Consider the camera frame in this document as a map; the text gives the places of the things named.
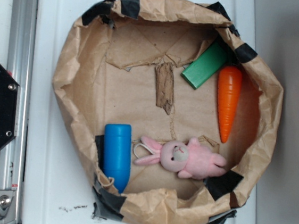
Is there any brown wood chip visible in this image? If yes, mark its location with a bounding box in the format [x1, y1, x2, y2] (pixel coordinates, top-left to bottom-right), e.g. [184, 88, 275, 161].
[155, 63, 174, 115]

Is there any orange toy carrot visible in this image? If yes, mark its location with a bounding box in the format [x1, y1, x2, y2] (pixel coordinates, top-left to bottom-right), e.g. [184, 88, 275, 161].
[217, 65, 243, 143]

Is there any metal corner bracket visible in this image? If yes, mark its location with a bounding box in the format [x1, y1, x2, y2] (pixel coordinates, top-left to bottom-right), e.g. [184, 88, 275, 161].
[0, 190, 17, 224]

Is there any brown paper bag bin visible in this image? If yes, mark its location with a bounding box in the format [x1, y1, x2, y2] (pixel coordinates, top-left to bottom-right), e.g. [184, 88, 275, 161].
[53, 0, 284, 224]

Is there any white tray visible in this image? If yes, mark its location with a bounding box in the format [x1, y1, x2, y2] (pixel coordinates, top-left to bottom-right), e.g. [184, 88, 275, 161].
[22, 0, 255, 224]

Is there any green rectangular block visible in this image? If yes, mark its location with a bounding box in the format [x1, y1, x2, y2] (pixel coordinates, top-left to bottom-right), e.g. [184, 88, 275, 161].
[181, 43, 228, 89]

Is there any aluminium extrusion rail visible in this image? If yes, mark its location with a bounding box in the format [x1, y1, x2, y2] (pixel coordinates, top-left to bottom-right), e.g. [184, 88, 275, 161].
[0, 0, 38, 224]

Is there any pink plush bunny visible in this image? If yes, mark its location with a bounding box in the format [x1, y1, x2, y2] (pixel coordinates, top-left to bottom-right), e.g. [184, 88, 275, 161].
[132, 136, 227, 180]

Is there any blue plastic cylinder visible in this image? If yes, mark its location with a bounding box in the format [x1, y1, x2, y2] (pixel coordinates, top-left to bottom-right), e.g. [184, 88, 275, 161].
[103, 124, 132, 193]

